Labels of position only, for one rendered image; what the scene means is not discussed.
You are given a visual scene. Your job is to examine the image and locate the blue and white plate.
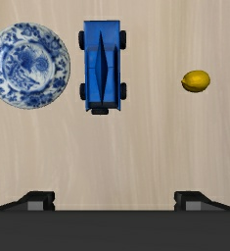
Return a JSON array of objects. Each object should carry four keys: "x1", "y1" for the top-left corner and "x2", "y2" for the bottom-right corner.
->
[{"x1": 0, "y1": 22, "x2": 71, "y2": 110}]

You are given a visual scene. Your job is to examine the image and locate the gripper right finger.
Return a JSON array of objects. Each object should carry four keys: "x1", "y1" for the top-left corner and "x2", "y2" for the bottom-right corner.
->
[{"x1": 173, "y1": 190, "x2": 230, "y2": 212}]

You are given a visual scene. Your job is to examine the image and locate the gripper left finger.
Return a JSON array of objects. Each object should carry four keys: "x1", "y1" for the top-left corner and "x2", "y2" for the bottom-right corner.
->
[{"x1": 0, "y1": 190, "x2": 57, "y2": 212}]

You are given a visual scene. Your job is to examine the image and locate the blue toy car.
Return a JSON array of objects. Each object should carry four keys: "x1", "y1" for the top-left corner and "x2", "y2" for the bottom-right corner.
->
[{"x1": 77, "y1": 20, "x2": 128, "y2": 116}]

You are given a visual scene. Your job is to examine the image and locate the yellow lemon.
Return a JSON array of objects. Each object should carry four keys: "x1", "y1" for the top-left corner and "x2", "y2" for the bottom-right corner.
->
[{"x1": 180, "y1": 70, "x2": 211, "y2": 93}]

